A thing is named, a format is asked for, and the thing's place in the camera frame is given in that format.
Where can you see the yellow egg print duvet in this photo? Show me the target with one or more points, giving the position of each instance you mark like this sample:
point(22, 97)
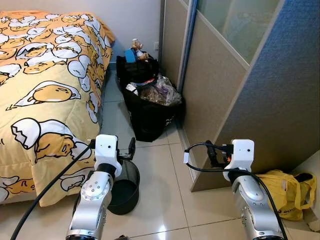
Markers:
point(50, 60)

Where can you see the yellow shopping bag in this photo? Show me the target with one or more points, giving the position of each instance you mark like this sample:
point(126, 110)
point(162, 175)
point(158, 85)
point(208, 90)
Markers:
point(280, 192)

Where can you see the large black tote bag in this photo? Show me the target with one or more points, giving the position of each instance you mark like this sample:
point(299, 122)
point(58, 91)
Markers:
point(150, 122)

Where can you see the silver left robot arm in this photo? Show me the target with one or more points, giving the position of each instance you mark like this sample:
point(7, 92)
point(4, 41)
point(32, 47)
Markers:
point(92, 200)

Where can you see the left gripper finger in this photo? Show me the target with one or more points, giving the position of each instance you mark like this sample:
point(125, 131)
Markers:
point(132, 148)

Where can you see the clear crumpled plastic bag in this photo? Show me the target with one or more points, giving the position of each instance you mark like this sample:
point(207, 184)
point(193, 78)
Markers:
point(162, 90)

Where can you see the small black bag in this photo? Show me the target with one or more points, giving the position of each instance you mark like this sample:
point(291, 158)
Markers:
point(135, 72)

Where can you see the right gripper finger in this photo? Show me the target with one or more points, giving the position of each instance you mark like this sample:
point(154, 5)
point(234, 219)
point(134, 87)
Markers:
point(212, 155)

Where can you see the grey textured panel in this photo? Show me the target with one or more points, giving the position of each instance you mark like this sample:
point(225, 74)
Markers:
point(280, 100)

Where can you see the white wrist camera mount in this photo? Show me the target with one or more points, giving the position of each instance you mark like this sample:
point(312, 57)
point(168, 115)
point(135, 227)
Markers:
point(242, 152)
point(106, 147)

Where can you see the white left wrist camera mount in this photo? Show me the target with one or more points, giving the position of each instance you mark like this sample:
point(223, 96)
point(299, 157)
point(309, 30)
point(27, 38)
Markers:
point(106, 147)

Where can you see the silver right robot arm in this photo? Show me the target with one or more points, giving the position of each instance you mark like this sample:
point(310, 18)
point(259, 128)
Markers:
point(252, 200)

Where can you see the brown teddy bear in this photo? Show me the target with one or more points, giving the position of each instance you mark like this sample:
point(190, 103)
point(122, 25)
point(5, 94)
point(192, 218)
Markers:
point(137, 46)

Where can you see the white wall outlet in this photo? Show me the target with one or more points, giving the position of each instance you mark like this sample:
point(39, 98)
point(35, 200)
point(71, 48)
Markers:
point(156, 46)

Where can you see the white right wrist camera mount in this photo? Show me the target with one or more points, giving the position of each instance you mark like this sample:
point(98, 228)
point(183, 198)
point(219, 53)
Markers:
point(242, 152)

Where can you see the blue box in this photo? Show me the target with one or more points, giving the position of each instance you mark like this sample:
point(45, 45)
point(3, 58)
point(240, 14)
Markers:
point(130, 55)

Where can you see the small white paper item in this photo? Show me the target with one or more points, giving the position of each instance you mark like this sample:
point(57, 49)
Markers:
point(131, 88)

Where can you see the black round waste bin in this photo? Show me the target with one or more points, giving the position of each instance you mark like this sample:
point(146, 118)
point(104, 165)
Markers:
point(125, 192)

